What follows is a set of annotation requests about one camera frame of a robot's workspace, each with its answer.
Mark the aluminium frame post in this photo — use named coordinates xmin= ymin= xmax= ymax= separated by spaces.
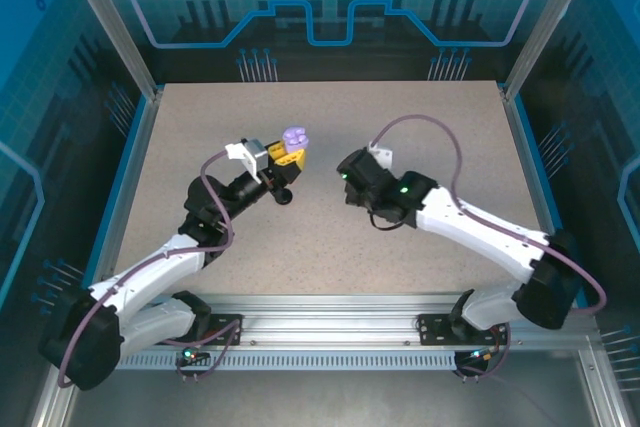
xmin=502 ymin=0 xmax=604 ymax=98
xmin=55 ymin=0 xmax=164 ymax=98

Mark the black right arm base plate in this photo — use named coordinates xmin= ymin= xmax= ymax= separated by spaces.
xmin=416 ymin=313 xmax=509 ymax=347

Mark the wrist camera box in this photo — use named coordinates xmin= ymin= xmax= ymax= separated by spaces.
xmin=224 ymin=136 xmax=274 ymax=183
xmin=368 ymin=143 xmax=395 ymax=168

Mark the purple earbud charging case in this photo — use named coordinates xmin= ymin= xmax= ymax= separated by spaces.
xmin=281 ymin=125 xmax=312 ymax=152

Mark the small green-lit circuit board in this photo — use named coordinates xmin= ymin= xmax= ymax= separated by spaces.
xmin=462 ymin=346 xmax=501 ymax=366
xmin=180 ymin=341 xmax=209 ymax=364

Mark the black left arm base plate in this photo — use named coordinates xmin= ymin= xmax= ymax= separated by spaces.
xmin=152 ymin=314 xmax=245 ymax=347

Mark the slotted aluminium strip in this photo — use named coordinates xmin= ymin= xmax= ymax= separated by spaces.
xmin=117 ymin=352 xmax=501 ymax=372

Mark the blue-edged aluminium side rail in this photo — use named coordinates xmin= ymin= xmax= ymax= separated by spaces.
xmin=91 ymin=89 xmax=165 ymax=311
xmin=497 ymin=84 xmax=591 ymax=311

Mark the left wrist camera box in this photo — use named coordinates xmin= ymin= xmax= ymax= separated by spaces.
xmin=224 ymin=136 xmax=274 ymax=183

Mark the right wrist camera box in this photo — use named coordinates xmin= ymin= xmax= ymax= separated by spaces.
xmin=368 ymin=143 xmax=395 ymax=168

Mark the aluminium mounting beam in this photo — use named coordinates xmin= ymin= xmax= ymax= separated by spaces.
xmin=64 ymin=294 xmax=601 ymax=348

